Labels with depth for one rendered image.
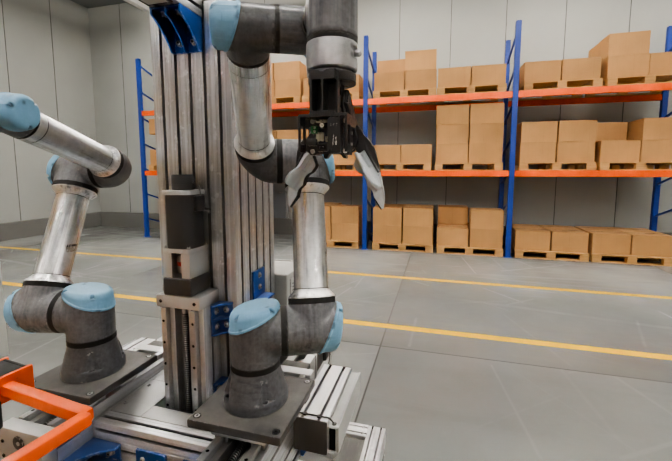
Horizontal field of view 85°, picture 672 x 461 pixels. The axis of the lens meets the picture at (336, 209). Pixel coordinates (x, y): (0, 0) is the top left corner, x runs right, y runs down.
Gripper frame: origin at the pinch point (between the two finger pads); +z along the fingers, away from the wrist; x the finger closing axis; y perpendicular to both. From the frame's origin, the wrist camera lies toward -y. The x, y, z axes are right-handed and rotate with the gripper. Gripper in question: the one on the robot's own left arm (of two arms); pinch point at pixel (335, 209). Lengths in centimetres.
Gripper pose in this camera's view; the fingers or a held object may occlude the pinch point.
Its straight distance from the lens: 58.1
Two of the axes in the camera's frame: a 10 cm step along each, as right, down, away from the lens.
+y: -2.7, 1.0, -9.6
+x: 9.6, 0.3, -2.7
